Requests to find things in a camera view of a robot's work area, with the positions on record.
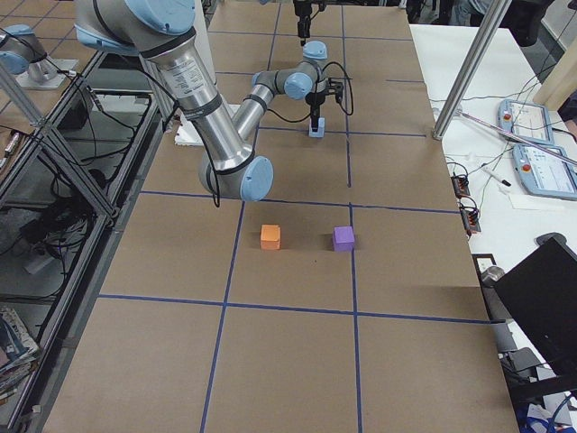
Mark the near teach pendant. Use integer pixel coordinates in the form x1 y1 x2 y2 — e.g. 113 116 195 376
512 143 576 201

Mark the black marker pen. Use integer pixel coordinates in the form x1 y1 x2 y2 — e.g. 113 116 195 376
482 166 511 188

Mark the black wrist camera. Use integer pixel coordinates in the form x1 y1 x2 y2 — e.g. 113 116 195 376
325 78 344 104

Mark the metal cup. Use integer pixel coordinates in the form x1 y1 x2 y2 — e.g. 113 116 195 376
481 265 506 288

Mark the aluminium frame post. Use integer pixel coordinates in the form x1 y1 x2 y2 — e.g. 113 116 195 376
432 0 511 140

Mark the far teach pendant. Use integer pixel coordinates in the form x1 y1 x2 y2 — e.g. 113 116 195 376
497 99 554 145

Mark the black monitor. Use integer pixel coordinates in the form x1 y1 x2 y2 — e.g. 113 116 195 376
495 238 576 375

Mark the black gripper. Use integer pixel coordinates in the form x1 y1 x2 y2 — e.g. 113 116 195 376
297 14 330 133

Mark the orange foam block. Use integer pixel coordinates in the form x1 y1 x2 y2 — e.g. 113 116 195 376
260 225 281 251

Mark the teach pendant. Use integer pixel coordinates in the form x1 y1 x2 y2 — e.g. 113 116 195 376
497 99 554 145
512 143 576 201

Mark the purple foam block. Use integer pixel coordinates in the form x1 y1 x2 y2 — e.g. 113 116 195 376
333 226 355 252

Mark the light blue foam block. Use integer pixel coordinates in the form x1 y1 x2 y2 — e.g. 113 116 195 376
308 116 325 138

